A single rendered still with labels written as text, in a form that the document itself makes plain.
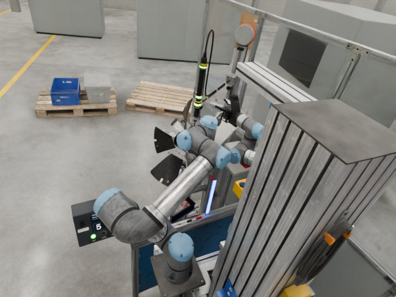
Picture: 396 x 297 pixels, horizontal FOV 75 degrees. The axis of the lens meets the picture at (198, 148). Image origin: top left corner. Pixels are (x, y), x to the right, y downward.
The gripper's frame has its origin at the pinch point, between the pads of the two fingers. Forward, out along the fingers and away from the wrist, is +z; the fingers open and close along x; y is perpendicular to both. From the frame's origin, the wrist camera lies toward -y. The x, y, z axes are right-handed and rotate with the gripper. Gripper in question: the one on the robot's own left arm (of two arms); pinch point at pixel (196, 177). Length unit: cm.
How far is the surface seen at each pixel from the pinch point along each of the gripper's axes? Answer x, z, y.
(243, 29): 80, -49, -91
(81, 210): -54, 18, -14
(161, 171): 5, 44, -54
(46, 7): -41, 75, -798
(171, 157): 13, 34, -57
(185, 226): 7, 59, -13
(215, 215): 31, 58, -12
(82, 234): -55, 29, -8
